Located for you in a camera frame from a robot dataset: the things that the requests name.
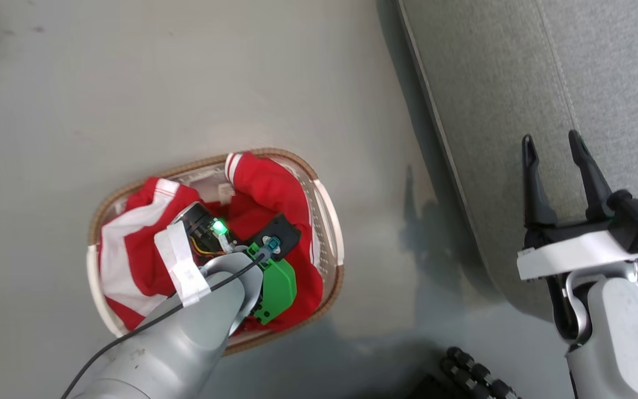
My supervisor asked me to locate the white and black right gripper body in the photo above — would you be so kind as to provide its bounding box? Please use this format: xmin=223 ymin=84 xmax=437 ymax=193
xmin=517 ymin=218 xmax=638 ymax=281

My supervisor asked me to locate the red and white clothing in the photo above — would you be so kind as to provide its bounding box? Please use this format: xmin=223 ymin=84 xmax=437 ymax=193
xmin=97 ymin=151 xmax=324 ymax=333

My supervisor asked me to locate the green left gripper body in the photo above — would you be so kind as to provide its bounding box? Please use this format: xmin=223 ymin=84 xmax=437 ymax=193
xmin=246 ymin=242 xmax=298 ymax=326

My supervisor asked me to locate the white tape strip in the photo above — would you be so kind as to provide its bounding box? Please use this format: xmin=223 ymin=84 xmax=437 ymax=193
xmin=153 ymin=222 xmax=212 ymax=308

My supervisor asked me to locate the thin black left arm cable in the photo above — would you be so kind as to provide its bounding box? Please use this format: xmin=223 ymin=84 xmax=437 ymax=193
xmin=60 ymin=252 xmax=275 ymax=399

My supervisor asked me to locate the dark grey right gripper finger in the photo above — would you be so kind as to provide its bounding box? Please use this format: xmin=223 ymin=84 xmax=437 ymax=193
xmin=521 ymin=134 xmax=558 ymax=229
xmin=568 ymin=130 xmax=613 ymax=221

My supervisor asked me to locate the grey fabric sofa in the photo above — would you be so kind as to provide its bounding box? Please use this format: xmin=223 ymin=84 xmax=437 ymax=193
xmin=397 ymin=0 xmax=638 ymax=323

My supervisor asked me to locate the white basket with wicker rim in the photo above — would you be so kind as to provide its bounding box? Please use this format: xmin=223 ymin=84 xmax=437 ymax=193
xmin=86 ymin=147 xmax=346 ymax=356

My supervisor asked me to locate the white basket liner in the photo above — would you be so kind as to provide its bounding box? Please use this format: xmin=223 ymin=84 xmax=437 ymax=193
xmin=172 ymin=166 xmax=238 ymax=204

